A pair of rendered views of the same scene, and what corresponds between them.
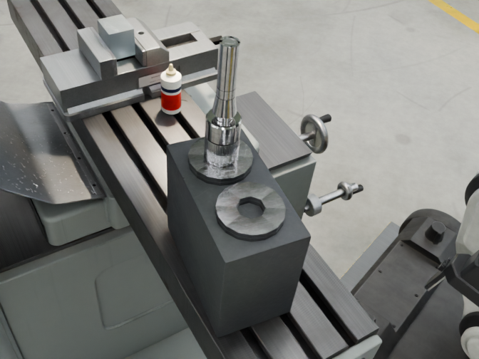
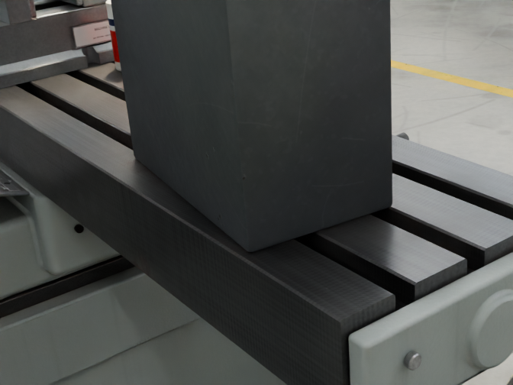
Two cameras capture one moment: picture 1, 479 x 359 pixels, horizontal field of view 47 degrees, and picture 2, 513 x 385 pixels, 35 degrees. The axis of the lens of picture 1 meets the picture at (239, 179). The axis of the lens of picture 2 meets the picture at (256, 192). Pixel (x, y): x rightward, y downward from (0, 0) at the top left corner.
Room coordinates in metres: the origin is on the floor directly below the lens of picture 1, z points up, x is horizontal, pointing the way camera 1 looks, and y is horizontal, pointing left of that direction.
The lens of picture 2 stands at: (-0.10, -0.02, 1.22)
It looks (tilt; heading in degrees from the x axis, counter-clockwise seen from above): 24 degrees down; 2
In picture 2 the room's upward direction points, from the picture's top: 5 degrees counter-clockwise
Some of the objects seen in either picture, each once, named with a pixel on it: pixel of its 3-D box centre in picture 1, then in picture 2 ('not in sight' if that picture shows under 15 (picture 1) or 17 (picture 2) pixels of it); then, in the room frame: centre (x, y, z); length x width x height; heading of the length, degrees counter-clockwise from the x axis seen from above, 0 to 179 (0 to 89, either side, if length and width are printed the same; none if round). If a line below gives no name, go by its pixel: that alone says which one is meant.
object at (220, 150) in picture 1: (222, 139); not in sight; (0.55, 0.03, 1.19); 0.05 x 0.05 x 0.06
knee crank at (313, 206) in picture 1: (333, 195); not in sight; (1.09, -0.27, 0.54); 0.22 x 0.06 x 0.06; 126
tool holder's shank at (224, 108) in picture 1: (227, 81); not in sight; (0.55, 0.03, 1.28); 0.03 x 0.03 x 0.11
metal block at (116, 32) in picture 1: (116, 37); not in sight; (0.94, 0.28, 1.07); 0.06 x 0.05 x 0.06; 36
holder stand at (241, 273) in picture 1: (230, 227); (240, 59); (0.51, 0.01, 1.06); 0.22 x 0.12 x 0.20; 29
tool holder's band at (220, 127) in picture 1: (223, 120); not in sight; (0.55, 0.03, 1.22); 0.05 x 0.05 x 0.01
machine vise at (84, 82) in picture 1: (132, 58); (62, 14); (0.96, 0.25, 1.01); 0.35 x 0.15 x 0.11; 126
